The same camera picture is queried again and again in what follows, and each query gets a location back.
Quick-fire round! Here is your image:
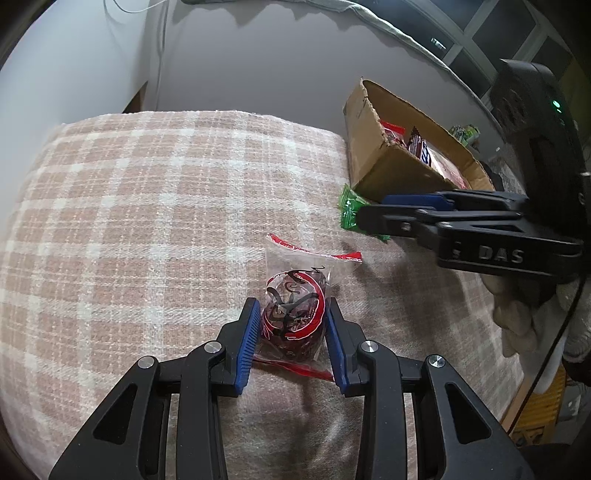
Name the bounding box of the clear red-edged cake packet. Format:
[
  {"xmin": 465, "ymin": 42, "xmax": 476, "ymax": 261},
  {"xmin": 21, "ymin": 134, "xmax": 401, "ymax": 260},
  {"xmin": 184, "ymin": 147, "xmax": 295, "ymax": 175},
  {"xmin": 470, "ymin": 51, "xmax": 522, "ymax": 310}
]
[{"xmin": 253, "ymin": 233, "xmax": 363, "ymax": 383}]

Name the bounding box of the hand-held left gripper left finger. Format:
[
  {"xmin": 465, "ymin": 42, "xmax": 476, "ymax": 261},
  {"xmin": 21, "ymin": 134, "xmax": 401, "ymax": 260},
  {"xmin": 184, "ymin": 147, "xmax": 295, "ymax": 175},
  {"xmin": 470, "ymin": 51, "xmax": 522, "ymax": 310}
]
[{"xmin": 48, "ymin": 298, "xmax": 262, "ymax": 480}]

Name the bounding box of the person's right hand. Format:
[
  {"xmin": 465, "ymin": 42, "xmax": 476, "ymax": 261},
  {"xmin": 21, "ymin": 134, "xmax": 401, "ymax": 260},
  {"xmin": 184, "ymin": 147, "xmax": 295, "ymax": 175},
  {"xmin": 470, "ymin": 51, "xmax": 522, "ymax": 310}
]
[{"xmin": 480, "ymin": 272, "xmax": 591, "ymax": 361}]

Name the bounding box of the small red snack packet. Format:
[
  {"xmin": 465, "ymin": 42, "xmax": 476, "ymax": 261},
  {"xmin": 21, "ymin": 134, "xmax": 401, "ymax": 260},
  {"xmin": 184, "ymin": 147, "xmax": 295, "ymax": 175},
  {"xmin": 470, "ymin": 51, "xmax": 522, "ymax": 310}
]
[{"xmin": 379, "ymin": 121, "xmax": 410, "ymax": 148}]

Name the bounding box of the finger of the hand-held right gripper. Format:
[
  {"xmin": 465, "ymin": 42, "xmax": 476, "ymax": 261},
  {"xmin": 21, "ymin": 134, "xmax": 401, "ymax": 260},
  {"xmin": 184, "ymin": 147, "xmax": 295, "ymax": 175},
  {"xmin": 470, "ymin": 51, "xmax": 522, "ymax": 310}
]
[
  {"xmin": 357, "ymin": 203, "xmax": 445, "ymax": 244},
  {"xmin": 382, "ymin": 189, "xmax": 531, "ymax": 219}
]

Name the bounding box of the plain green snack packet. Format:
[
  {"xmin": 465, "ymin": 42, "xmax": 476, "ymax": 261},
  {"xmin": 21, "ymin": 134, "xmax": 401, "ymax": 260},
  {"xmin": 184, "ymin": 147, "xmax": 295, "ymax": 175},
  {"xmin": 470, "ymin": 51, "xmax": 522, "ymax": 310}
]
[{"xmin": 339, "ymin": 184, "xmax": 391, "ymax": 242}]

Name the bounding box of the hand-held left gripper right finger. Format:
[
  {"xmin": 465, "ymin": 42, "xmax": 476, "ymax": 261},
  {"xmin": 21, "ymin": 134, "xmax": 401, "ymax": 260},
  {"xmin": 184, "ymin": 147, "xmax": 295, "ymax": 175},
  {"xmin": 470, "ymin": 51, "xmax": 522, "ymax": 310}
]
[{"xmin": 324, "ymin": 300, "xmax": 536, "ymax": 480}]

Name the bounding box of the pink plaid blanket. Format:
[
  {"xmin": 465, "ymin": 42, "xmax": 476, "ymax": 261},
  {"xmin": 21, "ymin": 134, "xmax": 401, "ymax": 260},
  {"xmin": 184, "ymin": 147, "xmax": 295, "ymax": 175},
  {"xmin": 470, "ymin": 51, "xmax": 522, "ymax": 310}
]
[{"xmin": 0, "ymin": 110, "xmax": 527, "ymax": 480}]

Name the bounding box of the brown chocolate bar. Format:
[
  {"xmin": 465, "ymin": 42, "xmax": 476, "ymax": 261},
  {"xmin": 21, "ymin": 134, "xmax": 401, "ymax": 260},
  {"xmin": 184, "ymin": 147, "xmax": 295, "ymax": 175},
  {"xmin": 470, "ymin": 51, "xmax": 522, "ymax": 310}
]
[{"xmin": 406, "ymin": 127, "xmax": 433, "ymax": 165}]

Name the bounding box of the green carton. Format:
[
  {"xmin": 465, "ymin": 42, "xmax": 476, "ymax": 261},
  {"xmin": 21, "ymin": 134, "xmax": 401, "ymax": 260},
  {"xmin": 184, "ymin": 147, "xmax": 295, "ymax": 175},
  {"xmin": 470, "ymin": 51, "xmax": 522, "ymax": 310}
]
[{"xmin": 450, "ymin": 124, "xmax": 481, "ymax": 147}]

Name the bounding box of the sliced bread packet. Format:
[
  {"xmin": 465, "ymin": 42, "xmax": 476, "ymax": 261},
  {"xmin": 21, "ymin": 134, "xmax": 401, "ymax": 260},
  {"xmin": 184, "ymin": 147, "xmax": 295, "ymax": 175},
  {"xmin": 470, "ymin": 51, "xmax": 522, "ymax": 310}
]
[{"xmin": 425, "ymin": 142, "xmax": 472, "ymax": 191}]

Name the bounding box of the black cable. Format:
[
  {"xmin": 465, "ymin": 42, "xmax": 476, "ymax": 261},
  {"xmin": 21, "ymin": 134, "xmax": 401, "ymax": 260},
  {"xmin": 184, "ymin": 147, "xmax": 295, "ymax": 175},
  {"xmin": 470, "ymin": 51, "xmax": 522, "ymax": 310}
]
[{"xmin": 524, "ymin": 277, "xmax": 586, "ymax": 407}]

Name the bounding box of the window frame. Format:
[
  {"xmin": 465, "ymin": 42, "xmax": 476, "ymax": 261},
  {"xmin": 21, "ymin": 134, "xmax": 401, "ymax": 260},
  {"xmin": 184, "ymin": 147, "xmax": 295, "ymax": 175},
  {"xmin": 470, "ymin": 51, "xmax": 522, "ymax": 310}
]
[{"xmin": 406, "ymin": 0, "xmax": 591, "ymax": 114}]

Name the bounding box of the cardboard box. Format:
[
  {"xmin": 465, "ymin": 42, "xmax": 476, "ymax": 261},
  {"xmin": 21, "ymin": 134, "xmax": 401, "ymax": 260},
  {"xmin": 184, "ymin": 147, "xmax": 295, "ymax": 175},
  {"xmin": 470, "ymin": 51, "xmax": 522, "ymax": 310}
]
[{"xmin": 342, "ymin": 78, "xmax": 496, "ymax": 205}]

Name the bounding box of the yellow slatted object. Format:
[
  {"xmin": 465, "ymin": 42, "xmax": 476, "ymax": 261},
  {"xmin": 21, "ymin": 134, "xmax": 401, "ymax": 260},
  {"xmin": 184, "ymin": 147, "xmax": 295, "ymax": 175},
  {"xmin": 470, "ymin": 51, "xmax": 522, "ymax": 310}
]
[{"xmin": 512, "ymin": 367, "xmax": 568, "ymax": 446}]

